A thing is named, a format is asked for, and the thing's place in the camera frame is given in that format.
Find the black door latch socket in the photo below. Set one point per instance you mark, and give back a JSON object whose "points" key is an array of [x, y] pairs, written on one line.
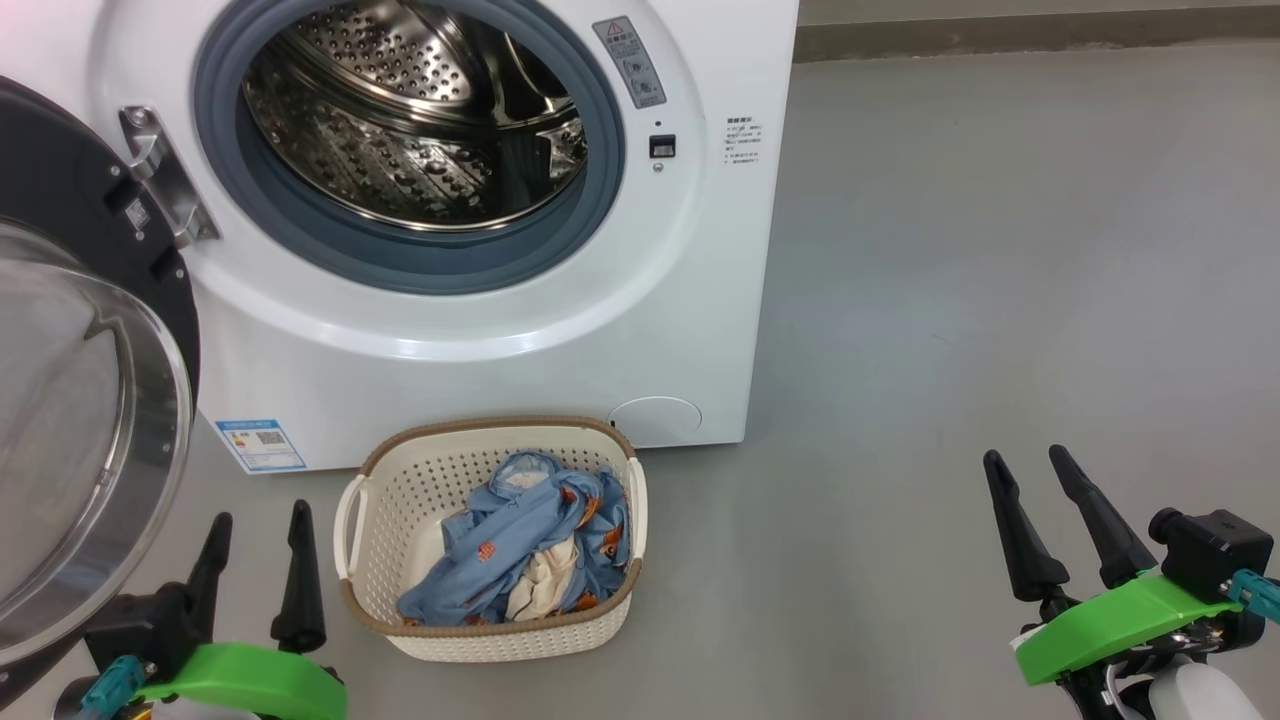
{"points": [[662, 146]]}

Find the cream perforated laundry basket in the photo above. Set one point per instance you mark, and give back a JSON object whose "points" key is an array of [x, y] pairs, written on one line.
{"points": [[420, 480]]}

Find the white front-load washing machine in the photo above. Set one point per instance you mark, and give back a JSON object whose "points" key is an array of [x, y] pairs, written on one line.
{"points": [[600, 330]]}

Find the grey warning label sticker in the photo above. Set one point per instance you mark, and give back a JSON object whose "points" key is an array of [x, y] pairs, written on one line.
{"points": [[630, 60]]}

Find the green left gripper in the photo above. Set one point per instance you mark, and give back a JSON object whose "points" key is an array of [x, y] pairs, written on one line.
{"points": [[250, 685]]}

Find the cream garment with black lettering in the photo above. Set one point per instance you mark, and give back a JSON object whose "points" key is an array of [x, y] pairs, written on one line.
{"points": [[540, 592]]}

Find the small printed text sticker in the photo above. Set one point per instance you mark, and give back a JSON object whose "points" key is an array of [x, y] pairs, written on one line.
{"points": [[744, 140]]}

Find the metal door hinge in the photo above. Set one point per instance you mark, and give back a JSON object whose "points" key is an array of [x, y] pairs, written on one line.
{"points": [[165, 180]]}

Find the stainless steel washing machine drum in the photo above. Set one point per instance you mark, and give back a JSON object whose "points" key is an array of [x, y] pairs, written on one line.
{"points": [[400, 150]]}

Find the grey rubber door gasket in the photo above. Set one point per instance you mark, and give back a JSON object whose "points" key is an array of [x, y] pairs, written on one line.
{"points": [[300, 255]]}

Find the round white filter cover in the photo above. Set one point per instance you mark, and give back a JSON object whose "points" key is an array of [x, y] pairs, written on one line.
{"points": [[655, 422]]}

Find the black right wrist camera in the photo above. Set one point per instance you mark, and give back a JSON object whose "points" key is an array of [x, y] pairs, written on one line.
{"points": [[1215, 550]]}

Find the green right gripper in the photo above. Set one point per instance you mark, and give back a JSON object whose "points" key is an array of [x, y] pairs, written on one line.
{"points": [[1120, 620]]}

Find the black round glass washer door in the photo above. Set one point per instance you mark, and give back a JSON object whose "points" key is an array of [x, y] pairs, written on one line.
{"points": [[60, 420]]}

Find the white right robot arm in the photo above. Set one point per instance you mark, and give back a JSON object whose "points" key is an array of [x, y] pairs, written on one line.
{"points": [[1200, 695]]}

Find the blue bear print garment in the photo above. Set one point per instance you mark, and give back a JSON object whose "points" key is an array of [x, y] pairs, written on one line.
{"points": [[500, 560]]}

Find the blue energy label sticker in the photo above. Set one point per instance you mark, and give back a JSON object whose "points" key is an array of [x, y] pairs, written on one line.
{"points": [[260, 446]]}

